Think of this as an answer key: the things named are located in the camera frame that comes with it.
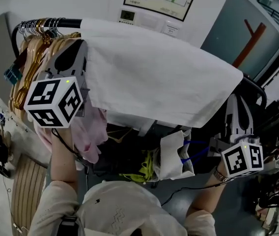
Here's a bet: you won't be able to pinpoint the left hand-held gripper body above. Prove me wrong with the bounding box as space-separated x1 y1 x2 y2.
23 68 91 128

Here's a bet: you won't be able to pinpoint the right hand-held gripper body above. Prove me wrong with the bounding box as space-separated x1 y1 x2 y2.
209 134 264 179

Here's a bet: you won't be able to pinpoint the black clothes rail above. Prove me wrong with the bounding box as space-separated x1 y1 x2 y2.
11 18 268 109

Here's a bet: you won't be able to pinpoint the white cloth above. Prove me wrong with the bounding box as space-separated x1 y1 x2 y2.
80 18 244 129

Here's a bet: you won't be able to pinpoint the person's right forearm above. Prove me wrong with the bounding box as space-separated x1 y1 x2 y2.
188 167 229 215

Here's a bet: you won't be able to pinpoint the person's left forearm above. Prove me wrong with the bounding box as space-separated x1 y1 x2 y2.
50 128 87 184

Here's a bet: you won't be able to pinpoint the bunch of beige clothes hangers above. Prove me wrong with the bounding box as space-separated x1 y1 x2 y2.
8 18 82 114

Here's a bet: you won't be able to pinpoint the silver wristwatch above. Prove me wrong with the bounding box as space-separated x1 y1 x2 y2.
212 168 230 183

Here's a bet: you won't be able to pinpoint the teal plastic clips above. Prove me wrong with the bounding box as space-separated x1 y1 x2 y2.
3 62 23 85

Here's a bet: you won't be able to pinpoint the pink hanging garment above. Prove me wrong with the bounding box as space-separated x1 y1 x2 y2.
34 49 109 164

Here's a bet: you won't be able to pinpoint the orange coat tree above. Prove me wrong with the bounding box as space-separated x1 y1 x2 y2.
231 18 268 69

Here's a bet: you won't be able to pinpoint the white key card holder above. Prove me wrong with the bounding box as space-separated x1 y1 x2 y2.
161 20 181 37

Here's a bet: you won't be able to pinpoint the wooden slatted board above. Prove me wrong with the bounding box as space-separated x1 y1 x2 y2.
10 153 49 236

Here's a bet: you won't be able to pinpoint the framed floor plan sign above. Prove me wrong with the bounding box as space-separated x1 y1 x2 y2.
122 0 200 22

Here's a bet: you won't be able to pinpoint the black duffel bag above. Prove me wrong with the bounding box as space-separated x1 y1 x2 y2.
91 123 161 181

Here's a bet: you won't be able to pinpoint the black metal railing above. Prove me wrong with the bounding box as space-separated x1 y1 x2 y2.
255 0 279 27

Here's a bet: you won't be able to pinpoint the person's cream knit sweater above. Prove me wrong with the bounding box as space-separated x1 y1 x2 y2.
28 179 217 236

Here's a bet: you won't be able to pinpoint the blue bag straps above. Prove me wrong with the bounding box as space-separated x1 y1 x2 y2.
182 138 211 167

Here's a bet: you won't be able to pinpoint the left hand-held gripper cable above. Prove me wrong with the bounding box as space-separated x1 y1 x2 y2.
51 127 90 173

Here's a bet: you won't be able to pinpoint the white wall thermostat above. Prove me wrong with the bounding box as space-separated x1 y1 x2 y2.
118 8 137 25

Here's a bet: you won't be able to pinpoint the white wall switch panel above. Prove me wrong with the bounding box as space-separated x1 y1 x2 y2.
136 10 167 31

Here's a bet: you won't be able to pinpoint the yellow-green strap bag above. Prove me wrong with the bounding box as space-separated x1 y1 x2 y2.
118 150 156 183

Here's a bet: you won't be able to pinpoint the grey harness strap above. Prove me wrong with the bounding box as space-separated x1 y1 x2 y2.
60 215 81 236

